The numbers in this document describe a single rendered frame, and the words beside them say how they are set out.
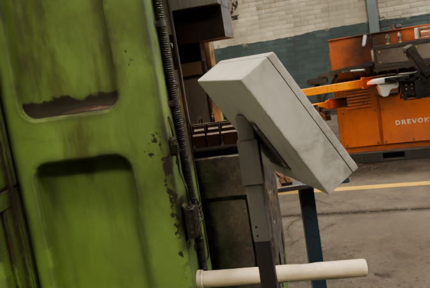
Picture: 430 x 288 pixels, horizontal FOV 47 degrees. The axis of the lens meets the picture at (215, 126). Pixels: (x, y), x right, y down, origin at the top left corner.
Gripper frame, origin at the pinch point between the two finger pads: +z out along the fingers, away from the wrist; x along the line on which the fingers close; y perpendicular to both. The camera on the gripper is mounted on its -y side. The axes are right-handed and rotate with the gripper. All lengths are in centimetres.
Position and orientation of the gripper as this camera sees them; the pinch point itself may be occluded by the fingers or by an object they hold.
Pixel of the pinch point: (370, 80)
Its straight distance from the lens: 165.1
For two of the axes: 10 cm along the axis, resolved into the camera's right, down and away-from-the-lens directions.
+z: -9.8, 1.1, 1.9
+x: 1.7, -1.4, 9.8
